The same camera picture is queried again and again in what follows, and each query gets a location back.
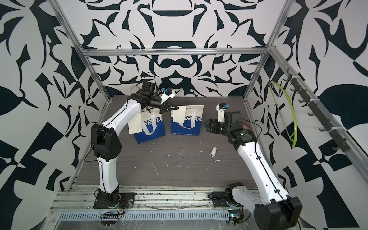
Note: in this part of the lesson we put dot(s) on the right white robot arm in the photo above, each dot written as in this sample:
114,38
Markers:
274,209

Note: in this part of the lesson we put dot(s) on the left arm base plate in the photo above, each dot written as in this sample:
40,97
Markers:
115,200

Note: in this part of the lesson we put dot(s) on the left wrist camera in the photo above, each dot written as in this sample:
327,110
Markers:
167,94

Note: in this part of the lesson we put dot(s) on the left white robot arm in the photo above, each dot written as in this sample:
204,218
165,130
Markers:
106,144

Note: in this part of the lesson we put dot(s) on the blue white paper bag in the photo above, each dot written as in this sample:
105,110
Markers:
192,124
152,126

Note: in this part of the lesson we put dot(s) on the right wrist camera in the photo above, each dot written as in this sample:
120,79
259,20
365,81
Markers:
221,108

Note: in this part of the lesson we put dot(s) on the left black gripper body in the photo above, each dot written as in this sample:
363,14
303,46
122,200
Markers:
164,104

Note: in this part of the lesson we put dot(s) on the dark wall hook rack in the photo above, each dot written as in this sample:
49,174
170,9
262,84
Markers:
319,111

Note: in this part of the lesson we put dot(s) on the white paper receipt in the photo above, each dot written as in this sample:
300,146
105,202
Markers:
134,125
179,115

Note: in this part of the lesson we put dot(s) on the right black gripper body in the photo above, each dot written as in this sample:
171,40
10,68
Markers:
220,128

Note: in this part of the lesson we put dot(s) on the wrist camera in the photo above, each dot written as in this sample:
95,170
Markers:
221,108
167,94

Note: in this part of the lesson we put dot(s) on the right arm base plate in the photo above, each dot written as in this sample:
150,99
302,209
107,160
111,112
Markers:
223,199

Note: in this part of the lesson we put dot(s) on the black usb hub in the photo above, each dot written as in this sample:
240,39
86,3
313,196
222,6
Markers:
110,218

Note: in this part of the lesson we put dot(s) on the white plush bunny pink shirt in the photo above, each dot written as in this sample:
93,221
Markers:
134,89

